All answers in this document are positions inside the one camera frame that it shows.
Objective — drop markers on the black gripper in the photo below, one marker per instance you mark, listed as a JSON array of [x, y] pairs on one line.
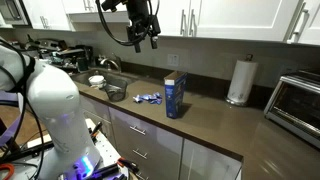
[[139, 20]]

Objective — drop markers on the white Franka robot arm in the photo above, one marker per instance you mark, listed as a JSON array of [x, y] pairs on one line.
[[53, 100]]

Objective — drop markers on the white and blue packet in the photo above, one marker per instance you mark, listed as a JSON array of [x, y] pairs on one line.
[[137, 98]]

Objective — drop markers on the tall blue cardboard box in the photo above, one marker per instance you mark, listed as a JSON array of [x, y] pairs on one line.
[[174, 96]]

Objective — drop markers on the white upper cabinet door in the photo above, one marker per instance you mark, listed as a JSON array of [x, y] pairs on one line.
[[240, 16], [50, 10], [313, 23], [170, 16]]

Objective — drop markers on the chrome sink faucet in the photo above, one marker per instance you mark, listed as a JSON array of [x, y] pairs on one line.
[[111, 62]]

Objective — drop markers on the white bowl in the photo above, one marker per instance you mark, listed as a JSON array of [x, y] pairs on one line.
[[97, 81]]

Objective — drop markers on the dark green mug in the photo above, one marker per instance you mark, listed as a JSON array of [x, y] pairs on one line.
[[82, 64]]

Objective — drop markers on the steel kitchen sink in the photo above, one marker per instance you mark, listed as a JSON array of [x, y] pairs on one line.
[[83, 77]]

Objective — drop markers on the grey small drawer front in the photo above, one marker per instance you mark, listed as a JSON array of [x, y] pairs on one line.
[[96, 108]]

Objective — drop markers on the white paper towel roll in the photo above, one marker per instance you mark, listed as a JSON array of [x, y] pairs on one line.
[[243, 80]]

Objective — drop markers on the metal paper towel holder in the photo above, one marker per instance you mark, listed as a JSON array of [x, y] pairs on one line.
[[249, 57]]

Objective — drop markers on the grey lower cabinet door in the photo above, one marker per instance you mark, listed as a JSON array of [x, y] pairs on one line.
[[206, 163]]

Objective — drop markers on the silver microwave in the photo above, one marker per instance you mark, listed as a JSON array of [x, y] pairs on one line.
[[13, 11]]

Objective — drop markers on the silver toaster oven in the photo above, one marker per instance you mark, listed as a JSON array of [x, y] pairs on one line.
[[295, 106]]

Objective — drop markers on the white wall outlet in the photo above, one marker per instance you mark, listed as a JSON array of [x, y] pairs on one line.
[[173, 60]]

